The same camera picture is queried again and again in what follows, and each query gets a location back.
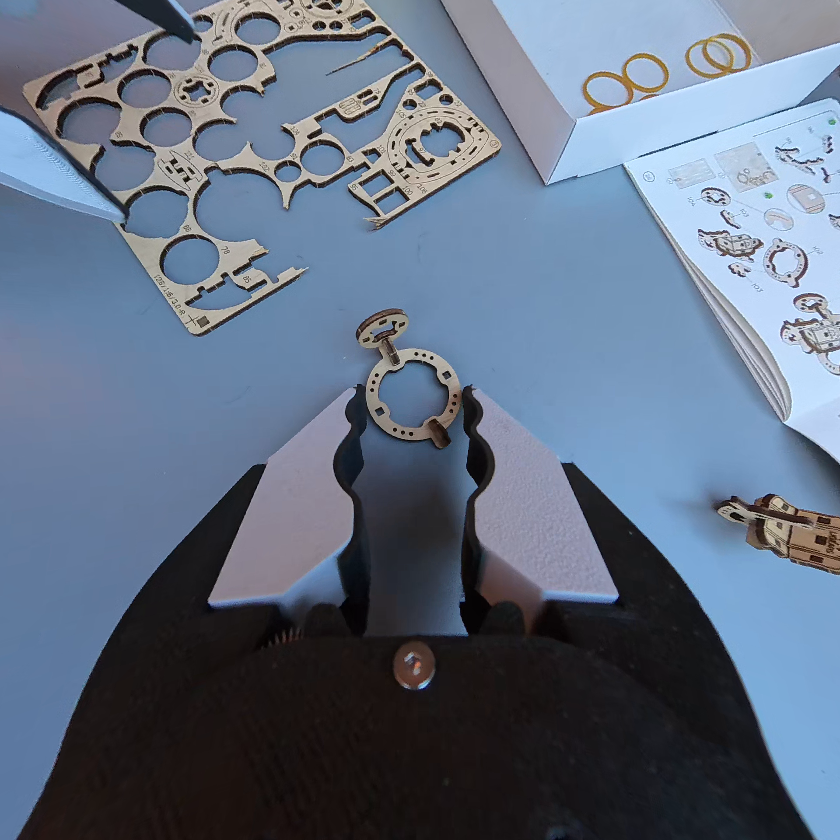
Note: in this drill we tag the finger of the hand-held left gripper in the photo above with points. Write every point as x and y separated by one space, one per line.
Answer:
46 164
164 16

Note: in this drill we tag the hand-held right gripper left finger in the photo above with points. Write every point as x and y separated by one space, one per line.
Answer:
282 518

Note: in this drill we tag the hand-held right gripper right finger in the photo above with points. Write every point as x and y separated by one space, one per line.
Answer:
541 518

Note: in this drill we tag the laser-cut plywood parts sheet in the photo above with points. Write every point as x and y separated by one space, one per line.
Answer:
172 295

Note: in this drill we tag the wooden model block assembly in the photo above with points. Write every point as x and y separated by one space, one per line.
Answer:
794 544

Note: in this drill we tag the white instruction booklet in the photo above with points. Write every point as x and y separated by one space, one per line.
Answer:
728 289

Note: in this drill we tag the white cardboard box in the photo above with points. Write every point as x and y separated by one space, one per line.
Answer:
525 65

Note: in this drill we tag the yellow rubber band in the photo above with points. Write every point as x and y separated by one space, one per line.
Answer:
686 58
749 52
646 55
607 75

